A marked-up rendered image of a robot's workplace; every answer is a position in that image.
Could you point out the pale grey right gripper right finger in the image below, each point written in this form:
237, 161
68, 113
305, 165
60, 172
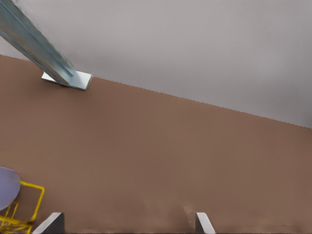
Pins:
202, 224

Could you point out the lavender plate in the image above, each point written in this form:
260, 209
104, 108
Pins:
7, 187

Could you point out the silver frame post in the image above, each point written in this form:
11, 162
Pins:
36, 46

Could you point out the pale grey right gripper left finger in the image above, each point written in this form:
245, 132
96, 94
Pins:
52, 224

